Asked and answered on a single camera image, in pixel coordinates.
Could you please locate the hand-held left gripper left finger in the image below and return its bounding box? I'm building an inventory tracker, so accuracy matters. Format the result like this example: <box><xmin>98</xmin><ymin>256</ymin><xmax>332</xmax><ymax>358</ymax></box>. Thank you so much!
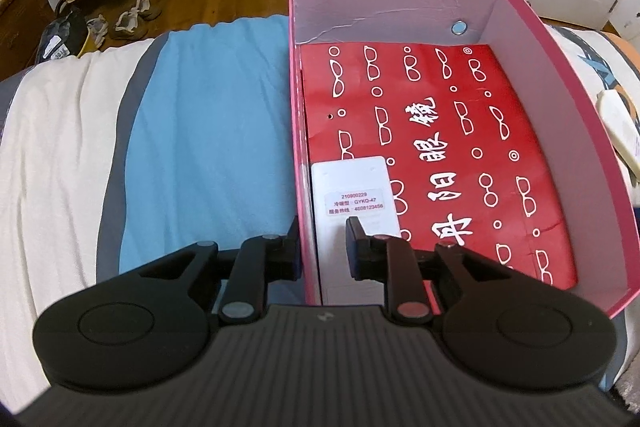
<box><xmin>135</xmin><ymin>216</ymin><xmax>303</xmax><ymax>328</ymax></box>

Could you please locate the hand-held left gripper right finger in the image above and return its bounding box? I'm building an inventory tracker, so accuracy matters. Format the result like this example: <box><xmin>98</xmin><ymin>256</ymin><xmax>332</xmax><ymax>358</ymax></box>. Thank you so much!
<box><xmin>345</xmin><ymin>216</ymin><xmax>506</xmax><ymax>328</ymax></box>

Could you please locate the white remote control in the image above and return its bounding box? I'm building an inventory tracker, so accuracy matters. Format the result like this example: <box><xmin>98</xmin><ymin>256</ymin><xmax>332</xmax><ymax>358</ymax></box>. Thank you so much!
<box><xmin>310</xmin><ymin>155</ymin><xmax>402</xmax><ymax>308</ymax></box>

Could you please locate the pink cardboard box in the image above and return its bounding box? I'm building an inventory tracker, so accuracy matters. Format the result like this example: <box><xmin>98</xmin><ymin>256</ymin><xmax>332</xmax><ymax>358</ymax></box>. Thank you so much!
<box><xmin>287</xmin><ymin>0</ymin><xmax>640</xmax><ymax>320</ymax></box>

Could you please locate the red bag with glasses print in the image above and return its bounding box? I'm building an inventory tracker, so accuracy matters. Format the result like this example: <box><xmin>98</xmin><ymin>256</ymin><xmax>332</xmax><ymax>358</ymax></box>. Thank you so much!
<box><xmin>299</xmin><ymin>43</ymin><xmax>578</xmax><ymax>292</ymax></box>

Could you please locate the striped blanket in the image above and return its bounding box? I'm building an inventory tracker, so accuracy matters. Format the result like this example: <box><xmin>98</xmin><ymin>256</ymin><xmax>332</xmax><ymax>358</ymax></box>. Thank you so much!
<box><xmin>0</xmin><ymin>14</ymin><xmax>640</xmax><ymax>388</ymax></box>

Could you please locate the cream tote bag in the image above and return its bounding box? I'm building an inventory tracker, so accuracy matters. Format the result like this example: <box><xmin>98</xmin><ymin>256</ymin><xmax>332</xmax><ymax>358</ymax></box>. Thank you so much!
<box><xmin>596</xmin><ymin>89</ymin><xmax>640</xmax><ymax>184</ymax></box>

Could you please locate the grey shoe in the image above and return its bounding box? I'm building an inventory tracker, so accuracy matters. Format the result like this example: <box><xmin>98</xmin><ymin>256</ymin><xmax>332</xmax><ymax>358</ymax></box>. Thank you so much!
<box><xmin>86</xmin><ymin>17</ymin><xmax>109</xmax><ymax>46</ymax></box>

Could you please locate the black bag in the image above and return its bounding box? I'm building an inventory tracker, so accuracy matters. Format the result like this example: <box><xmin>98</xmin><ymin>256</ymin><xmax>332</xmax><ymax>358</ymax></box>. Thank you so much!
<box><xmin>37</xmin><ymin>7</ymin><xmax>92</xmax><ymax>68</ymax></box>

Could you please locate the wooden nightstand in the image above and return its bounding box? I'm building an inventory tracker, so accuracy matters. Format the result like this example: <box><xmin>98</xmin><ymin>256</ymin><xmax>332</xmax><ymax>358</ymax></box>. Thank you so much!
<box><xmin>0</xmin><ymin>0</ymin><xmax>56</xmax><ymax>80</ymax></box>

